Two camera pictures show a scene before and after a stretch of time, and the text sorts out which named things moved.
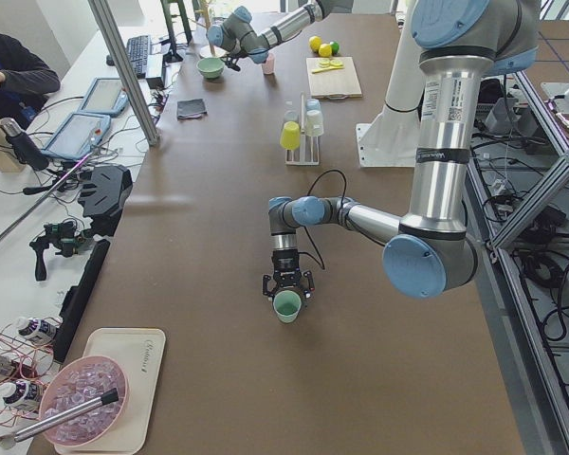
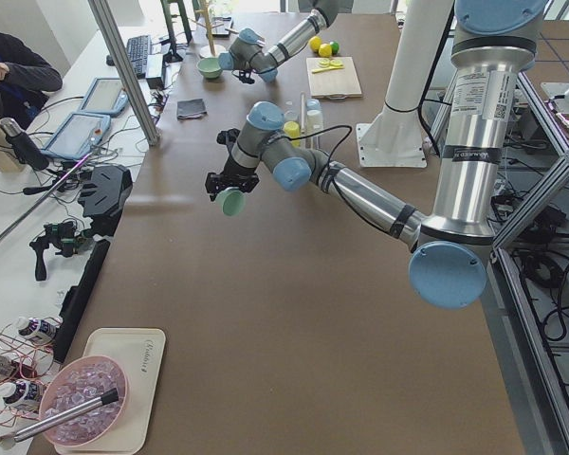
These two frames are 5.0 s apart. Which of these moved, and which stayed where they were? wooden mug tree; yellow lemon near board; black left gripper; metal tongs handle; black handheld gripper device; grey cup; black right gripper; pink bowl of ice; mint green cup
Moved: black left gripper; mint green cup; black right gripper
Stayed: wooden mug tree; yellow lemon near board; grey cup; metal tongs handle; black handheld gripper device; pink bowl of ice
